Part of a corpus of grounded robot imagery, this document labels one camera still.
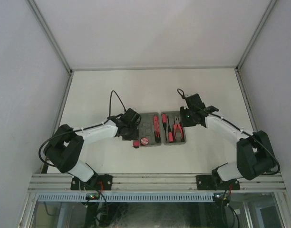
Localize red hex key set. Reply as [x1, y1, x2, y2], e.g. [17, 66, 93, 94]
[133, 141, 139, 149]

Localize black tape roll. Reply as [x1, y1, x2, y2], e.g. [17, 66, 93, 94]
[140, 137, 149, 146]

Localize red black pliers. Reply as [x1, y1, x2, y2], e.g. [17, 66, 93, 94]
[173, 116, 184, 142]

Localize red black utility knife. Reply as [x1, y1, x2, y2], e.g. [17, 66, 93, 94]
[153, 115, 161, 143]

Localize long red black screwdriver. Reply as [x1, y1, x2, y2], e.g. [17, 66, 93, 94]
[162, 114, 167, 141]

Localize grey plastic tool case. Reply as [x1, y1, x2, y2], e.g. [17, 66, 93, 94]
[135, 111, 186, 147]

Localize short red black screwdriver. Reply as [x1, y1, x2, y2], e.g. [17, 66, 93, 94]
[167, 116, 174, 143]

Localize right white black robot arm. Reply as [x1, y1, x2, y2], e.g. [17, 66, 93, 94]
[177, 88, 281, 190]

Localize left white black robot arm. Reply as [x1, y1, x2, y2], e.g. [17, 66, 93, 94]
[39, 108, 141, 190]

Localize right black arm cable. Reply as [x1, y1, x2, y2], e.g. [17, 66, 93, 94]
[176, 88, 281, 202]

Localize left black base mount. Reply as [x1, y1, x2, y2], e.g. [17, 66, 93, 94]
[70, 174, 113, 191]

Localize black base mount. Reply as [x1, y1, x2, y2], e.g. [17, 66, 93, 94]
[196, 175, 241, 190]
[70, 174, 113, 191]

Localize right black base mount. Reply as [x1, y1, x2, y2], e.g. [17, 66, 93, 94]
[196, 175, 241, 190]

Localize aluminium front rail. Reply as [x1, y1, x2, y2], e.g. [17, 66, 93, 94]
[28, 173, 286, 193]

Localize blue slotted cable duct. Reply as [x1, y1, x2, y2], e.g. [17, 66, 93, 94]
[37, 192, 214, 203]

